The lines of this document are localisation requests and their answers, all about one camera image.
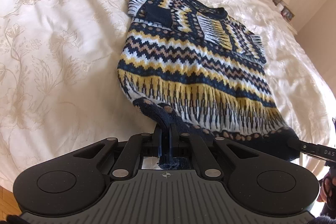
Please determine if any navy yellow patterned knit sweater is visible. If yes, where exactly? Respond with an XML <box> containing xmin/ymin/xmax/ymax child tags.
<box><xmin>117</xmin><ymin>0</ymin><xmax>299</xmax><ymax>161</ymax></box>

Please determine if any person's right hand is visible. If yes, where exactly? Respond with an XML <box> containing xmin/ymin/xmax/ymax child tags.
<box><xmin>317</xmin><ymin>173</ymin><xmax>335</xmax><ymax>207</ymax></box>

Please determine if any cream right nightstand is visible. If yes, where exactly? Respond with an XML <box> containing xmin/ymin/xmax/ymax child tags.
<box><xmin>272</xmin><ymin>0</ymin><xmax>298</xmax><ymax>36</ymax></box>

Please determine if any white floral bed duvet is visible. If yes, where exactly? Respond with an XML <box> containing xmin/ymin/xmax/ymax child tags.
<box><xmin>1</xmin><ymin>0</ymin><xmax>335</xmax><ymax>190</ymax></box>

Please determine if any photo frame on right nightstand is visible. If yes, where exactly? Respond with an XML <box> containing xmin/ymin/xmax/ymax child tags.
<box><xmin>281</xmin><ymin>6</ymin><xmax>294</xmax><ymax>22</ymax></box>

